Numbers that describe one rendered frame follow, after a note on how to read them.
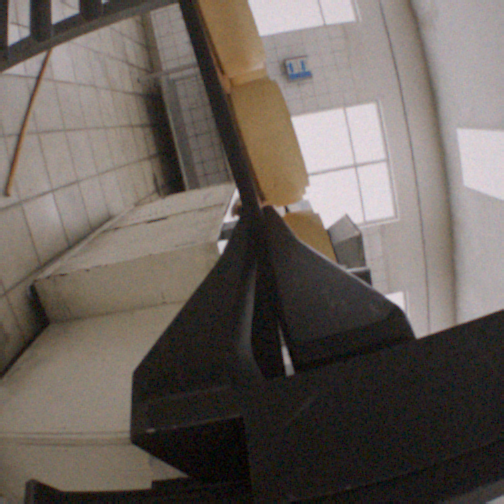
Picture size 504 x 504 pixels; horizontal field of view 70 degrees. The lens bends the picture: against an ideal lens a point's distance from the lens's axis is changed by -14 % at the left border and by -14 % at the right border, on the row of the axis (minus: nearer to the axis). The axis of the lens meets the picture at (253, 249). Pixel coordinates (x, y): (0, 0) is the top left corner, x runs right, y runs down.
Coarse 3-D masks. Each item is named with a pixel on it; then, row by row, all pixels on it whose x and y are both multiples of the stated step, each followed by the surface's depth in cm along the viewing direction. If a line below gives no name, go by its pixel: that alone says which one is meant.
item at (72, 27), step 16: (112, 0) 51; (128, 0) 51; (160, 0) 52; (176, 0) 53; (112, 16) 52; (128, 16) 54; (64, 32) 52; (80, 32) 54; (16, 48) 53; (32, 48) 53; (48, 48) 55; (0, 64) 54; (16, 64) 56
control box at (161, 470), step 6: (150, 456) 79; (150, 462) 78; (156, 462) 77; (162, 462) 77; (156, 468) 78; (162, 468) 78; (168, 468) 78; (174, 468) 78; (156, 474) 79; (162, 474) 78; (168, 474) 78; (174, 474) 78; (180, 474) 78
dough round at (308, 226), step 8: (288, 216) 16; (296, 216) 15; (304, 216) 15; (312, 216) 15; (320, 216) 15; (288, 224) 15; (296, 224) 15; (304, 224) 15; (312, 224) 15; (320, 224) 15; (296, 232) 15; (304, 232) 15; (312, 232) 14; (320, 232) 14; (304, 240) 14; (312, 240) 14; (320, 240) 14; (328, 240) 14; (320, 248) 14; (328, 248) 14; (328, 256) 14
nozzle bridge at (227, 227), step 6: (294, 204) 160; (300, 204) 158; (306, 204) 156; (294, 210) 151; (228, 222) 156; (234, 222) 154; (222, 228) 149; (228, 228) 147; (222, 234) 147; (228, 234) 147; (288, 366) 176; (288, 372) 171
